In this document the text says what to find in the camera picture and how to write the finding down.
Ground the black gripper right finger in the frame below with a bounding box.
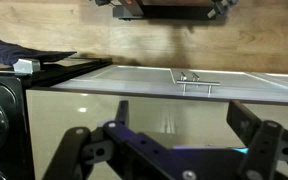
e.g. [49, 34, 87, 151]
[226, 99, 288, 180]

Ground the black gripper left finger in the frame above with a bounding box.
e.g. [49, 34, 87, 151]
[42, 99, 132, 180]

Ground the dark navy hanging towel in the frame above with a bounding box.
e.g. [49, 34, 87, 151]
[0, 36, 78, 67]

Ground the black electric stove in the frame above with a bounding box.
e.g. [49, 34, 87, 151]
[0, 57, 113, 180]

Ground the robot mounting base platform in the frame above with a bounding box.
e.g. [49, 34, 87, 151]
[93, 0, 240, 21]

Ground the silver drawer bar handle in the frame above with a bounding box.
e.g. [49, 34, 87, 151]
[176, 79, 221, 94]

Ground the silver oven door handle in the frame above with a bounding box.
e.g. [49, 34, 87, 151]
[0, 58, 42, 75]

